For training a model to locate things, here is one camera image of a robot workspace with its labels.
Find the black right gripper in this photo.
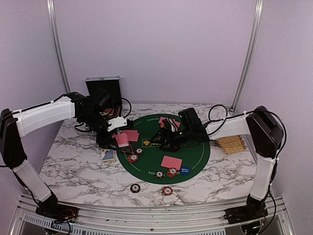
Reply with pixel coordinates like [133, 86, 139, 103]
[150, 126, 193, 152]

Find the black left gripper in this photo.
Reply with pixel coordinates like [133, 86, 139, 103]
[80, 111, 119, 150]

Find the red playing card deck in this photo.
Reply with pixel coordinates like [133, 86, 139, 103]
[114, 133, 129, 147]

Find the red card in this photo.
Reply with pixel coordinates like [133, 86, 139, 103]
[122, 130, 138, 135]
[158, 117, 168, 124]
[161, 156, 182, 170]
[171, 120, 180, 128]
[127, 133, 139, 142]

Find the black red triangular dealer button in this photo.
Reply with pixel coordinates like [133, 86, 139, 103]
[121, 145, 134, 154]

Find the blue small blind button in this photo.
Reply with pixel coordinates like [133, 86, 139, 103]
[180, 166, 191, 176]

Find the red beige 5 chip stack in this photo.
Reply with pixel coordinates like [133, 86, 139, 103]
[162, 187, 173, 196]

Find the black orange 100 chip stack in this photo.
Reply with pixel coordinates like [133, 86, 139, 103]
[130, 184, 140, 193]

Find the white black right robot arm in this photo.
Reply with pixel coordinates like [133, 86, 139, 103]
[150, 106, 287, 219]

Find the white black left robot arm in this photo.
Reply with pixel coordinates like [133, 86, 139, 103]
[0, 89, 127, 218]

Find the blue gold card box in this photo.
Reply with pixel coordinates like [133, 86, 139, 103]
[101, 149, 115, 162]

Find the round green poker mat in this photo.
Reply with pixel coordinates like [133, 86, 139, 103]
[117, 114, 211, 185]

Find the aluminium poker chip case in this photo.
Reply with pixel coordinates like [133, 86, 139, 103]
[85, 76, 123, 117]

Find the woven bamboo tray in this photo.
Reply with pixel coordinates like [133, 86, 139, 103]
[217, 135, 246, 155]

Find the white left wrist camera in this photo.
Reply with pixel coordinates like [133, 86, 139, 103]
[107, 117, 127, 132]

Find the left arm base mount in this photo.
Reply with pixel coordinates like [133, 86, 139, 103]
[36, 204, 79, 223]

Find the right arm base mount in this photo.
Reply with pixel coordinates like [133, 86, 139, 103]
[224, 206, 268, 224]

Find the front aluminium rail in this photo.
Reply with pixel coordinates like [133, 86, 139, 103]
[7, 194, 295, 235]

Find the left aluminium frame post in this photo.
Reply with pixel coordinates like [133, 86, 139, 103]
[46, 0, 71, 93]

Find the aluminium frame post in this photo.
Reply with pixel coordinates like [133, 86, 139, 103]
[230, 0, 264, 112]
[46, 0, 71, 93]

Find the right aluminium frame post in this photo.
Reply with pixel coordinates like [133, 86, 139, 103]
[230, 0, 264, 112]

